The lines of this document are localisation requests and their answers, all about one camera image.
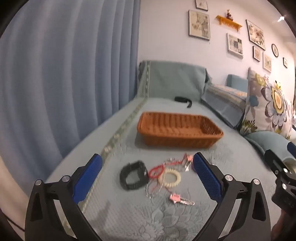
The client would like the pink star hair clip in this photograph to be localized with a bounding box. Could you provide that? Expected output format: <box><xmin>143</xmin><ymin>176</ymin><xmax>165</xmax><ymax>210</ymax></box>
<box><xmin>169</xmin><ymin>193</ymin><xmax>195</xmax><ymax>206</ymax></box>

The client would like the cream spiral hair tie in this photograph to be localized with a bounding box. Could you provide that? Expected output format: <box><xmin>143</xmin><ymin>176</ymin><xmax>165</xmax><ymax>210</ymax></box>
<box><xmin>158</xmin><ymin>168</ymin><xmax>182</xmax><ymax>188</ymax></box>

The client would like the silver chain necklace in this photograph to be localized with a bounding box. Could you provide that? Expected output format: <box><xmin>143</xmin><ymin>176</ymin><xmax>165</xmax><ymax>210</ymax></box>
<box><xmin>144</xmin><ymin>158</ymin><xmax>186</xmax><ymax>198</ymax></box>

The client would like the red string bracelet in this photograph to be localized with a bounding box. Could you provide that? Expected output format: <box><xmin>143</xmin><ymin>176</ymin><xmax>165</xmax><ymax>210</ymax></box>
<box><xmin>147</xmin><ymin>164</ymin><xmax>165</xmax><ymax>179</ymax></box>

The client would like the teal bolster cushion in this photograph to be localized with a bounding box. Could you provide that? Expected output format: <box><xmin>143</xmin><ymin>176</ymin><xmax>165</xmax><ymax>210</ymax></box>
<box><xmin>244</xmin><ymin>131</ymin><xmax>295</xmax><ymax>162</ymax></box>

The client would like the floral throw pillow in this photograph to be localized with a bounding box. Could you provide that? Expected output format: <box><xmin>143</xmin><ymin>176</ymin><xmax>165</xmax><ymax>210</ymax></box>
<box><xmin>240</xmin><ymin>68</ymin><xmax>293</xmax><ymax>140</ymax></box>

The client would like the striped blue pillow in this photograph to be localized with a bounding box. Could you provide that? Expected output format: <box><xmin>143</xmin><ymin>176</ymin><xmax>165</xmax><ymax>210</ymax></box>
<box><xmin>201</xmin><ymin>83</ymin><xmax>247</xmax><ymax>129</ymax></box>

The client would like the teal sofa back cushion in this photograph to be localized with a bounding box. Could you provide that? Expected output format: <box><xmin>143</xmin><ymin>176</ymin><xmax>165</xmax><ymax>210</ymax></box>
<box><xmin>226</xmin><ymin>74</ymin><xmax>248</xmax><ymax>92</ymax></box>

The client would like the orange wicker basket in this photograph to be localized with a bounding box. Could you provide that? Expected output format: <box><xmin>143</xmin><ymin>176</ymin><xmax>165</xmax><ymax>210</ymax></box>
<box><xmin>137</xmin><ymin>111</ymin><xmax>224</xmax><ymax>149</ymax></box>

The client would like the tiny framed picture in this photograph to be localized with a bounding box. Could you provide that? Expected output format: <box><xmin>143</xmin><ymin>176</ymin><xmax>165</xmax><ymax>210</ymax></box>
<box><xmin>282</xmin><ymin>57</ymin><xmax>288</xmax><ymax>68</ymax></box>

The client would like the framed butterfly picture right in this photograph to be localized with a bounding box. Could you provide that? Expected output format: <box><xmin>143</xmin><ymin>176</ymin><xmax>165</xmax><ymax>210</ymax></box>
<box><xmin>263</xmin><ymin>53</ymin><xmax>272</xmax><ymax>73</ymax></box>

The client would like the small red framed picture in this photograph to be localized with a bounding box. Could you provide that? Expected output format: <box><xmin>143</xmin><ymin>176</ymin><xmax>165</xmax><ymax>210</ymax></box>
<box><xmin>252</xmin><ymin>46</ymin><xmax>261</xmax><ymax>62</ymax></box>

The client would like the white framed collage picture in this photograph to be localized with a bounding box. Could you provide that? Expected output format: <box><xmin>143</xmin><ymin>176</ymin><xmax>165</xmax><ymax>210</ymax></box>
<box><xmin>226</xmin><ymin>33</ymin><xmax>243</xmax><ymax>58</ymax></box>

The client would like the blue curtain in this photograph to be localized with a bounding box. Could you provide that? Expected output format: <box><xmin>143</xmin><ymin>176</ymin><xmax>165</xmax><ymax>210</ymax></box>
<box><xmin>1</xmin><ymin>1</ymin><xmax>140</xmax><ymax>194</ymax></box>

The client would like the framed flower picture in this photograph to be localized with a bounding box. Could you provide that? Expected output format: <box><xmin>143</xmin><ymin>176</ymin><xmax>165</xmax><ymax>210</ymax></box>
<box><xmin>246</xmin><ymin>20</ymin><xmax>266</xmax><ymax>50</ymax></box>

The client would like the teal blanket over headboard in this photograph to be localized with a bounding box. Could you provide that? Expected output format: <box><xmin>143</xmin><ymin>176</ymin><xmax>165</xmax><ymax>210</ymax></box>
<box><xmin>137</xmin><ymin>60</ymin><xmax>212</xmax><ymax>101</ymax></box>

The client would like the figurine on shelf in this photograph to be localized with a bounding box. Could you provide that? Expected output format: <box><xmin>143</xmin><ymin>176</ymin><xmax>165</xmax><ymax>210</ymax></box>
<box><xmin>226</xmin><ymin>9</ymin><xmax>233</xmax><ymax>21</ymax></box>

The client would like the large framed butterfly picture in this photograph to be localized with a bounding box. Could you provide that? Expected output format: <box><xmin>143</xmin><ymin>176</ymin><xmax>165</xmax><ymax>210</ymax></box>
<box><xmin>188</xmin><ymin>10</ymin><xmax>210</xmax><ymax>41</ymax></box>

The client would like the small top framed picture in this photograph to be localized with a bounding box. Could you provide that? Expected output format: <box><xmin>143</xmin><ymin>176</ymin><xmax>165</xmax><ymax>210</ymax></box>
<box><xmin>195</xmin><ymin>0</ymin><xmax>208</xmax><ymax>11</ymax></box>

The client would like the black strap on bed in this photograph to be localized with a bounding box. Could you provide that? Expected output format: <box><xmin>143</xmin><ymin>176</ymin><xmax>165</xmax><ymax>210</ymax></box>
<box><xmin>174</xmin><ymin>96</ymin><xmax>193</xmax><ymax>108</ymax></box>

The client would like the orange wall shelf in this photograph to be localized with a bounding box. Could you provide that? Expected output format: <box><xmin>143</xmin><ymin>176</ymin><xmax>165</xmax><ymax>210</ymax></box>
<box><xmin>216</xmin><ymin>15</ymin><xmax>242</xmax><ymax>32</ymax></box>

